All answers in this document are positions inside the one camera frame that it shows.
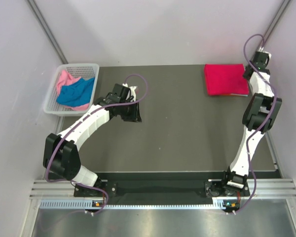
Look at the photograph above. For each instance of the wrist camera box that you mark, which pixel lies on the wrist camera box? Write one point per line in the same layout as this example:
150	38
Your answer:
131	92
266	56

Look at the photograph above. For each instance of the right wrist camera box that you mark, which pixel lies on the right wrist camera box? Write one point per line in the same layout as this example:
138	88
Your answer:
266	56

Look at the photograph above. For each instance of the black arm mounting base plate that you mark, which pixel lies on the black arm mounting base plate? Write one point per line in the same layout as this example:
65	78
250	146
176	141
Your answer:
158	190

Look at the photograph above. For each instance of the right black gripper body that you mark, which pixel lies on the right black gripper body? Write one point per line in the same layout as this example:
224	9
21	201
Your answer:
248	66

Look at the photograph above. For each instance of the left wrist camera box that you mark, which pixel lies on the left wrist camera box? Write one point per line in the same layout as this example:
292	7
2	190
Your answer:
131	92

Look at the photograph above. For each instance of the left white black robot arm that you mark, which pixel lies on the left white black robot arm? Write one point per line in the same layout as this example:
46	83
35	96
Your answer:
61	152

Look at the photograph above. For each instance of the pink t shirt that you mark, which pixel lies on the pink t shirt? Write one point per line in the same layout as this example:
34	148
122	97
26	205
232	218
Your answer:
65	79

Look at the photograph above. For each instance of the folded light blue t shirt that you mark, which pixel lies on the folded light blue t shirt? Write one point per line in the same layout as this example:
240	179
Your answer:
234	94

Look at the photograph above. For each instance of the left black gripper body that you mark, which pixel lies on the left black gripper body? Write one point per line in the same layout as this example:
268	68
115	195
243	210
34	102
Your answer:
129	112

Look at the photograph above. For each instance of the aluminium frame post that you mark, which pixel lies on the aluminium frame post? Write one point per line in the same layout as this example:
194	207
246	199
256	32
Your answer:
267	33
46	29

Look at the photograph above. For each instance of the white perforated plastic basket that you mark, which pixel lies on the white perforated plastic basket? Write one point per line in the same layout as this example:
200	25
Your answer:
84	70

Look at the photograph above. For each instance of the right aluminium frame post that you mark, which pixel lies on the right aluminium frame post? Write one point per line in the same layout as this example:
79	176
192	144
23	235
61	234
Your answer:
267	33

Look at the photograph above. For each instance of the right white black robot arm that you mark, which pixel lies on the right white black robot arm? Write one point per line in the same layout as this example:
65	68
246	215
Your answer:
258	118

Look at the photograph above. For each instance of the left aluminium frame post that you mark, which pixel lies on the left aluminium frame post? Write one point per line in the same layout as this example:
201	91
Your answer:
46	29

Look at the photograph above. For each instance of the red t shirt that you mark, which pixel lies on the red t shirt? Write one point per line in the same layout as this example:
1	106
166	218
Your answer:
225	79

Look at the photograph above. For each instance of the white slotted cable duct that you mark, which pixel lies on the white slotted cable duct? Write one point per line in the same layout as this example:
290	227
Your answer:
75	204

